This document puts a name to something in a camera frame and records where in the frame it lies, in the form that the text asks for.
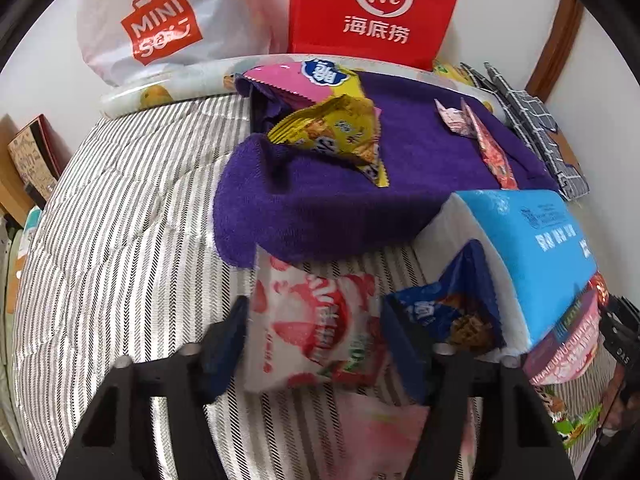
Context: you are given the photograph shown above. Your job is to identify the blue checked cloth with star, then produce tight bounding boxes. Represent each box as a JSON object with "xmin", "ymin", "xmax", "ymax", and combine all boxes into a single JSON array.
[{"xmin": 460, "ymin": 62, "xmax": 591, "ymax": 203}]

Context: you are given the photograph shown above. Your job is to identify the white pink snack packet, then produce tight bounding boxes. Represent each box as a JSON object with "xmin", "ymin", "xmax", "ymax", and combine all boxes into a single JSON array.
[{"xmin": 434, "ymin": 98, "xmax": 476, "ymax": 137}]

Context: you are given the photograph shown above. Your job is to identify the striped bed sheet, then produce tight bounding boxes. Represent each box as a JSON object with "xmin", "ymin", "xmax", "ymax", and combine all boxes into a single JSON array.
[{"xmin": 10, "ymin": 92, "xmax": 621, "ymax": 480}]

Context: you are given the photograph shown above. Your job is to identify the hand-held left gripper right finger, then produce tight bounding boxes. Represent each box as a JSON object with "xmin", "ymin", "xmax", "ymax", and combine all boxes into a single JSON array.
[{"xmin": 382, "ymin": 302, "xmax": 576, "ymax": 480}]

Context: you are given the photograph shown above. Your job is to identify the blue tissue pack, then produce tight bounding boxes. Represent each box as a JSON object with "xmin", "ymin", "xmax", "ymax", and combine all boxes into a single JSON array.
[{"xmin": 417, "ymin": 190, "xmax": 598, "ymax": 363}]

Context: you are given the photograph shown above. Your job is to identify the red paper bag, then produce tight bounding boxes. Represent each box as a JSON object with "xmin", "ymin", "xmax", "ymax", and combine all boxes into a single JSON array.
[{"xmin": 286, "ymin": 0, "xmax": 470, "ymax": 71}]

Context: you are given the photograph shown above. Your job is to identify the dark blue snack packet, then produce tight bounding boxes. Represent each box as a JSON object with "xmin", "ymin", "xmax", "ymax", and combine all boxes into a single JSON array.
[{"xmin": 384, "ymin": 239, "xmax": 506, "ymax": 356}]

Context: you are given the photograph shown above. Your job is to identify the peach print pink snack packet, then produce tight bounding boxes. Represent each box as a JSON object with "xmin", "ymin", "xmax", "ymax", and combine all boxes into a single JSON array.
[{"xmin": 330, "ymin": 390, "xmax": 476, "ymax": 480}]

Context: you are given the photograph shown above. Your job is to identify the pink snack packet blue logo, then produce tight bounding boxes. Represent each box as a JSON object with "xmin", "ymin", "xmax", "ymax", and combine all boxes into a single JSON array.
[{"xmin": 235, "ymin": 57, "xmax": 383, "ymax": 116}]

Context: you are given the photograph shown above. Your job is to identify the red snack packet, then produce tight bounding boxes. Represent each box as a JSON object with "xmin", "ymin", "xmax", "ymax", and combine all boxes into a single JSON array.
[{"xmin": 587, "ymin": 272, "xmax": 608, "ymax": 308}]

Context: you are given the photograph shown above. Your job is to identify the strawberry print snack packet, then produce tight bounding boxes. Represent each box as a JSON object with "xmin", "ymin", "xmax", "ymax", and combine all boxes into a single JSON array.
[{"xmin": 244, "ymin": 247, "xmax": 390, "ymax": 393}]

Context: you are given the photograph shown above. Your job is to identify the printed paper roll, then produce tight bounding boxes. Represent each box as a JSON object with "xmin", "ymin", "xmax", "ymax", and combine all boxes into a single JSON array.
[{"xmin": 100, "ymin": 52, "xmax": 506, "ymax": 118}]

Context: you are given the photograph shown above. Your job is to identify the brown box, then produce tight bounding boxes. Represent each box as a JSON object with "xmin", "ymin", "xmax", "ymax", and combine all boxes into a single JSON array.
[{"xmin": 7, "ymin": 115, "xmax": 63, "ymax": 201}]

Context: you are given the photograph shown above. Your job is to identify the yellow chips bag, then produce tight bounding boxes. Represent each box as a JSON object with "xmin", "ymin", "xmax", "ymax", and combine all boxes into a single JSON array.
[{"xmin": 432, "ymin": 60, "xmax": 476, "ymax": 86}]

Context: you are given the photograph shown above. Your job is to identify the long pink snack packet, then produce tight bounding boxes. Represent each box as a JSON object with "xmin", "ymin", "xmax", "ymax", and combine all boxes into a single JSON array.
[{"xmin": 460, "ymin": 99, "xmax": 521, "ymax": 191}]

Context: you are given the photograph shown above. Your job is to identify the yellow snack packet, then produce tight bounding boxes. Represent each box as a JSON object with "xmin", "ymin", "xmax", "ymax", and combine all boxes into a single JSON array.
[{"xmin": 267, "ymin": 94, "xmax": 390, "ymax": 189}]

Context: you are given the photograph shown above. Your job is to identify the pale pink snack packet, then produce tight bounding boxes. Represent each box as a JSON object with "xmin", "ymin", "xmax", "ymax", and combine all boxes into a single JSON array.
[{"xmin": 522, "ymin": 290, "xmax": 603, "ymax": 387}]

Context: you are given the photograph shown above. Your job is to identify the green snack packet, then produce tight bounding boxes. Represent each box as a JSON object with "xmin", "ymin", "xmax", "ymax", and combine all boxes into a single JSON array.
[{"xmin": 552, "ymin": 400, "xmax": 603, "ymax": 451}]

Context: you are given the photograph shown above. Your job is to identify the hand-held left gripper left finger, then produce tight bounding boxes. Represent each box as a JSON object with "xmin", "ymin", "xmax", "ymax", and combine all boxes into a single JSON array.
[{"xmin": 55, "ymin": 295, "xmax": 251, "ymax": 480}]

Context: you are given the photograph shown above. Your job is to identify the purple towel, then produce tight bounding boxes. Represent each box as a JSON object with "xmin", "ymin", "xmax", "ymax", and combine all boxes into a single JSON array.
[{"xmin": 214, "ymin": 70, "xmax": 561, "ymax": 268}]

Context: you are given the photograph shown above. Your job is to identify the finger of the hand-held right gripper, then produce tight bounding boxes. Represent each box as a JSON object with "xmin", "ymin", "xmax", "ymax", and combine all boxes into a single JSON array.
[{"xmin": 597, "ymin": 296, "xmax": 633, "ymax": 342}]

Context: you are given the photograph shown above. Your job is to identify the wooden door frame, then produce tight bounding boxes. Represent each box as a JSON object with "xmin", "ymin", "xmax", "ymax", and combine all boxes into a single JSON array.
[{"xmin": 527, "ymin": 0, "xmax": 586, "ymax": 106}]

